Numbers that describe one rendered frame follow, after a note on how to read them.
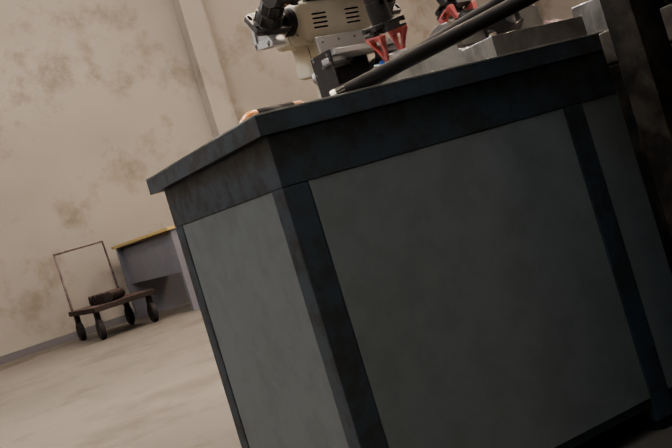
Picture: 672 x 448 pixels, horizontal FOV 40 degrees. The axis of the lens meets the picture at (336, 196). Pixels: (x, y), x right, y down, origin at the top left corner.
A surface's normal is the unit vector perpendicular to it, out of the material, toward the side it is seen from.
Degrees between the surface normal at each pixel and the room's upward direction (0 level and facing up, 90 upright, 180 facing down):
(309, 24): 98
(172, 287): 90
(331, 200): 90
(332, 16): 98
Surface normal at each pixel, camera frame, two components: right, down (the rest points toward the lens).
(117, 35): 0.54, -0.17
